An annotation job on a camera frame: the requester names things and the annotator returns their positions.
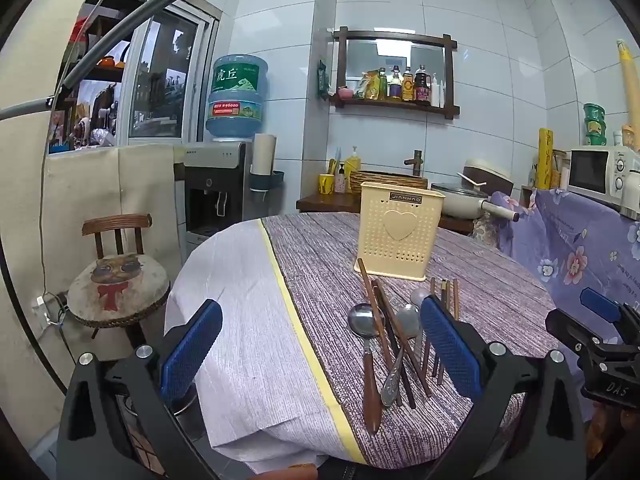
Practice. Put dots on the small metal spoon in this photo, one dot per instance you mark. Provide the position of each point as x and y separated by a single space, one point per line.
420 296

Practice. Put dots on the dark soy sauce bottle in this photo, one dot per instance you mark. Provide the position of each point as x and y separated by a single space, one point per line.
422 91

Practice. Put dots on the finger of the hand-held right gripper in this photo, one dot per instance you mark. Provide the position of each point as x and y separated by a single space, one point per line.
600 305
570 327

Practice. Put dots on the dark wooden framed wall shelf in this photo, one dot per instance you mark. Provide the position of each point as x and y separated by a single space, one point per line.
395 106

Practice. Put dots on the stack of green cups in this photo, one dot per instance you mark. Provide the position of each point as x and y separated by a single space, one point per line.
595 125

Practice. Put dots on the green oil bottle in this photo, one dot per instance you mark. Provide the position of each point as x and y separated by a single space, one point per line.
383 86

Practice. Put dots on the yellow label sauce bottle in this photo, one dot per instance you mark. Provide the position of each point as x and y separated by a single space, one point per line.
408 89

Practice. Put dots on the pink pump bottle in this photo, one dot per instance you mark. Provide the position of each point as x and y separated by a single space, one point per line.
341 182

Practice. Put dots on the white squeeze bottle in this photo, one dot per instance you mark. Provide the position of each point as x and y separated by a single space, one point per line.
435 92

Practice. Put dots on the purple label sauce bottle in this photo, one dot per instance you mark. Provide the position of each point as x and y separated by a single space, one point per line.
395 87

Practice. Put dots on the yellow dish soap bottle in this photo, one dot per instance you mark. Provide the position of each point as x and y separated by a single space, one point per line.
352 170

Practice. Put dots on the grey curved tube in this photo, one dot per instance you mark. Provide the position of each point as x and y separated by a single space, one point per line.
115 30

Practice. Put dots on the tall beige roll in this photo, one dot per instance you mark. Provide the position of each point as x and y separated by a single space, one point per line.
629 90

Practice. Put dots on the grey water dispenser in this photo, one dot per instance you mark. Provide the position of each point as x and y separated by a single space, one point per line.
215 195

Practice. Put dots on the dark wooden counter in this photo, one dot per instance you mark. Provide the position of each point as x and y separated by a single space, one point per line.
325 202

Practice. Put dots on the cream pan with lid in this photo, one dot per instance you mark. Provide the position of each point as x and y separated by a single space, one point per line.
462 200

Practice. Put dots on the glass cabinet door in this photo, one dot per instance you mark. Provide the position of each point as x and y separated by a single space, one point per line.
165 70

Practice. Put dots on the cluttered storage shelf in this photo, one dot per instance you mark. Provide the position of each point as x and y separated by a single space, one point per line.
95 100

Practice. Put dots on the wooden chair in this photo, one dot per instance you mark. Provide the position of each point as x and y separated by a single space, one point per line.
117 222

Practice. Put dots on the white power strip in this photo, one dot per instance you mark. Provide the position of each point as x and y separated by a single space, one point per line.
47 310

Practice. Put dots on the woven brown sink basin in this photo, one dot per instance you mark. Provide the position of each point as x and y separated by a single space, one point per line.
395 178

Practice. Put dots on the cat print seat cushion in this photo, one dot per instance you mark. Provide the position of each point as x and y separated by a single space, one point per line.
117 290

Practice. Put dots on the yellow wrapped roll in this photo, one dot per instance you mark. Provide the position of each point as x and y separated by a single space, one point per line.
545 160

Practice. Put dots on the blue water jug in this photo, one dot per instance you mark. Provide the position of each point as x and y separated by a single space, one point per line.
237 95

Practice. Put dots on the green hanging packet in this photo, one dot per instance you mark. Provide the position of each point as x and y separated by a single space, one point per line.
323 80

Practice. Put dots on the dark teal roll holder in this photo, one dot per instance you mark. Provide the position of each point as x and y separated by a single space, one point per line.
267 181

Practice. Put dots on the white microwave oven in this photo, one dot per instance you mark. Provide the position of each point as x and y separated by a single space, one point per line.
597 172

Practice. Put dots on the bamboo style faucet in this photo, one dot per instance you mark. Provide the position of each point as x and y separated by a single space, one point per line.
414 162

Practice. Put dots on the yellow cup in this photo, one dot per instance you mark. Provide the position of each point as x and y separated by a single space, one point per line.
326 185

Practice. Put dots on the brown and white rice cooker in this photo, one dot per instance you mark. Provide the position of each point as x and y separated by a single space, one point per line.
492 172

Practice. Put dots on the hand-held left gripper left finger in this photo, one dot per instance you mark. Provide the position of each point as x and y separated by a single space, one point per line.
192 350

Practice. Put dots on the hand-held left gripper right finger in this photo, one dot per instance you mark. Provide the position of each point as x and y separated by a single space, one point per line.
450 355

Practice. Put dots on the yellow seasoning bag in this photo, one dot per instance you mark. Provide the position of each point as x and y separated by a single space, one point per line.
368 86

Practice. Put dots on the purple floral cloth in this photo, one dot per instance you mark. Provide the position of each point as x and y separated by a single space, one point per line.
575 240

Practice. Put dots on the beige cloth cover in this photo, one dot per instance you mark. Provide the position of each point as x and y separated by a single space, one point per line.
100 185

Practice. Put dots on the beige plastic utensil holder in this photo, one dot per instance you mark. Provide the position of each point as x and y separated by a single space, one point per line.
400 230

